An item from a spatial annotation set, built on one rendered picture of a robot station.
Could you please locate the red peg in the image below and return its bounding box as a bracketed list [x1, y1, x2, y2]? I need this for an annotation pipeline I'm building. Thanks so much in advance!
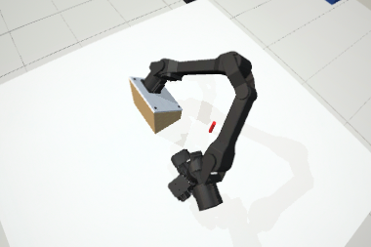
[209, 121, 216, 133]

